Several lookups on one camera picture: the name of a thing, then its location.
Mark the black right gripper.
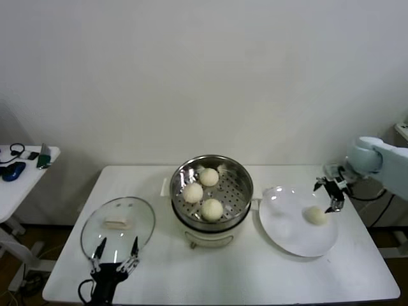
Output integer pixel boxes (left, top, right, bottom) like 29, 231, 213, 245
313, 177, 349, 214

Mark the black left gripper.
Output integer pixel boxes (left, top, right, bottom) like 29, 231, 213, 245
89, 236, 141, 306

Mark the white steamed baozi bun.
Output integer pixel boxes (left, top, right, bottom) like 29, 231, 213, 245
201, 198, 224, 222
302, 205, 329, 226
199, 168, 220, 187
183, 183, 204, 204

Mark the round glass pot lid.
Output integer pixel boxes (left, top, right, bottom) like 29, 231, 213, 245
80, 196, 156, 266

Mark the perforated steel steamer basket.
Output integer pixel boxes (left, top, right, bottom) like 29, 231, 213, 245
169, 155, 254, 228

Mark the white round plate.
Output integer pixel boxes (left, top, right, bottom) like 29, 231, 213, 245
258, 186, 338, 258

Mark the white electric cooker pot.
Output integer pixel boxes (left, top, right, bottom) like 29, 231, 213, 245
160, 178, 263, 250

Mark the white shelf with label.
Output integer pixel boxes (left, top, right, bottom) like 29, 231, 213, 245
393, 120, 408, 141

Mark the white side table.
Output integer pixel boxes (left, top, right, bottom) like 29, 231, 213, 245
0, 145, 61, 293

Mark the green and grey tool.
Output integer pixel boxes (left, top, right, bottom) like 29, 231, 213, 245
36, 143, 53, 170

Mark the blue computer mouse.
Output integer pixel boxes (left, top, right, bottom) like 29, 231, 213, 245
1, 161, 26, 182

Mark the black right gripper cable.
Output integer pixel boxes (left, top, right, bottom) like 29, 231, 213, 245
349, 187, 388, 201

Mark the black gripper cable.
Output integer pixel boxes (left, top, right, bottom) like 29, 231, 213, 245
349, 187, 388, 201
78, 279, 96, 303

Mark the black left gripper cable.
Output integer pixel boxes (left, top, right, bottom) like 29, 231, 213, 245
78, 279, 96, 303

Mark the white power cable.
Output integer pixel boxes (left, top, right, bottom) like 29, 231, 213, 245
360, 187, 386, 214

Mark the black power cable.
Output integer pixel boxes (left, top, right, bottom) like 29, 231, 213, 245
369, 193, 396, 228

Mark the white table base frame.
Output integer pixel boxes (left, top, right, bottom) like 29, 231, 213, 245
379, 231, 408, 259

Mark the black floor cable bundle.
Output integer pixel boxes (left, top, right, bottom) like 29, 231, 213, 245
18, 270, 48, 291

